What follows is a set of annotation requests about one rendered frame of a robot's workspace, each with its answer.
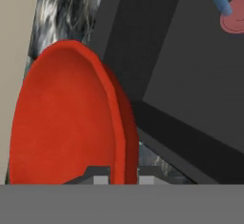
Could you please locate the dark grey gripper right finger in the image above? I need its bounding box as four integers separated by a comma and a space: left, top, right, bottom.
136, 166, 173, 186

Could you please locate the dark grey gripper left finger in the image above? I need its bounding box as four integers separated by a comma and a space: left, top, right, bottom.
62, 166, 112, 186

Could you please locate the red bowl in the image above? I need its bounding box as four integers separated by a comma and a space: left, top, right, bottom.
9, 39, 141, 186

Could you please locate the dark grey sink basin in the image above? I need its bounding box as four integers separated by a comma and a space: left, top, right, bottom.
85, 0, 244, 186

